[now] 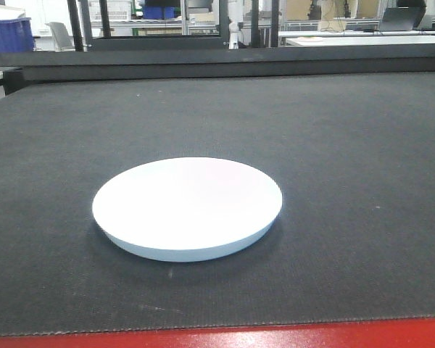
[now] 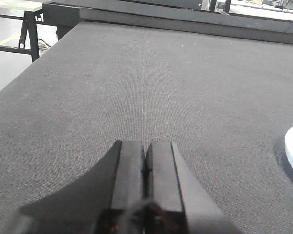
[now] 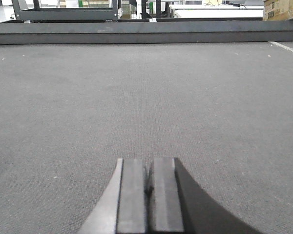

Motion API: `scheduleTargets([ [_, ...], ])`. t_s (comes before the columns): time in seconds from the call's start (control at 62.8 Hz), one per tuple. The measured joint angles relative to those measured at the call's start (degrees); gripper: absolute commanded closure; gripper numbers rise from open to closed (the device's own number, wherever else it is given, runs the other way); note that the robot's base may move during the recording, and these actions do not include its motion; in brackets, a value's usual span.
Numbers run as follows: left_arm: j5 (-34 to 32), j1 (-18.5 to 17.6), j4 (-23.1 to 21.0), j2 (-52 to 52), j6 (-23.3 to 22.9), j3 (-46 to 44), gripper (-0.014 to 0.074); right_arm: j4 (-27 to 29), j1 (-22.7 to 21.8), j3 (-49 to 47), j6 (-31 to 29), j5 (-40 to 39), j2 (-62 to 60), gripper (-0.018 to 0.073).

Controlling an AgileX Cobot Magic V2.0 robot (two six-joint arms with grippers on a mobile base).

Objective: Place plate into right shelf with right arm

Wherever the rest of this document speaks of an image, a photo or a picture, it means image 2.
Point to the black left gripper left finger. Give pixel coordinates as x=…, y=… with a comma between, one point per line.
x=92, y=202

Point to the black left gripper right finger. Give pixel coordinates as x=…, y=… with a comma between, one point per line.
x=188, y=209

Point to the black metal side table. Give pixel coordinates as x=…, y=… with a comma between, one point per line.
x=28, y=40

